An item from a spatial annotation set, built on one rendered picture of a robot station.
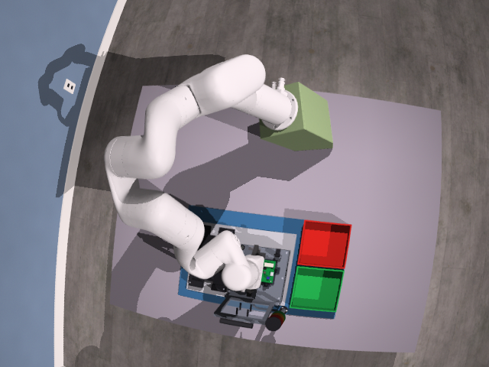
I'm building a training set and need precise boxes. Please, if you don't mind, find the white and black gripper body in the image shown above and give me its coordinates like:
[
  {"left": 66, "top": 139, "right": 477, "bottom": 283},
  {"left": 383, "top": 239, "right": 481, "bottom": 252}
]
[{"left": 245, "top": 255, "right": 264, "bottom": 290}]

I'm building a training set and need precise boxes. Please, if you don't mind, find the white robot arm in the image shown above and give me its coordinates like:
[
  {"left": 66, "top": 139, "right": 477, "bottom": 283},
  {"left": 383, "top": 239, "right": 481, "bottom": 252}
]
[{"left": 104, "top": 54, "right": 298, "bottom": 292}]

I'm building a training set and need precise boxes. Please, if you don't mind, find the red open-top bin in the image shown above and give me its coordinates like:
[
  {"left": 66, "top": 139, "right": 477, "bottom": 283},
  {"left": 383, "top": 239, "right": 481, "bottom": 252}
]
[{"left": 298, "top": 220, "right": 351, "bottom": 269}]

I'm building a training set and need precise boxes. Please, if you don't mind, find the green bin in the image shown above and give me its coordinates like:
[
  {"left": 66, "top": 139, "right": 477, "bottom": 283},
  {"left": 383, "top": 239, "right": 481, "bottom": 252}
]
[{"left": 290, "top": 265, "right": 345, "bottom": 312}]

